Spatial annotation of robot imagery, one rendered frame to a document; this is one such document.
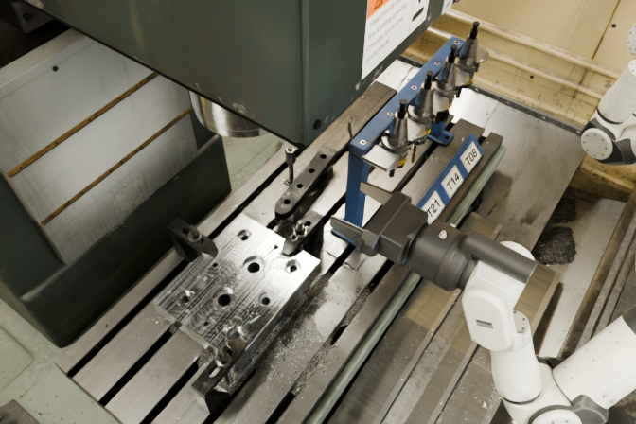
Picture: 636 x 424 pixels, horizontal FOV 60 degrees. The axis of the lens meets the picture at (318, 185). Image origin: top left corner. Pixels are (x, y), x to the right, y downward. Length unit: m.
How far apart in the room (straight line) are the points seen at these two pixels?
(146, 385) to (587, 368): 0.83
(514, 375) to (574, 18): 1.06
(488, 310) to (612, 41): 1.06
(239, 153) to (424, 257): 1.31
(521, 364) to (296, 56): 0.59
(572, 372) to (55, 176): 1.04
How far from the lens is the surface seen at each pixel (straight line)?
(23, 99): 1.16
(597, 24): 1.70
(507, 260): 0.79
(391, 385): 1.39
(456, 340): 1.46
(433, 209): 1.44
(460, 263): 0.81
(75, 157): 1.30
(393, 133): 1.14
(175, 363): 1.27
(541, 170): 1.83
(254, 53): 0.58
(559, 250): 1.82
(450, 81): 1.30
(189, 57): 0.66
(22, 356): 1.78
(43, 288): 1.50
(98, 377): 1.31
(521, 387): 0.95
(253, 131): 0.80
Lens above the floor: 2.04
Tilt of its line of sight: 50 degrees down
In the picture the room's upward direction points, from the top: 1 degrees clockwise
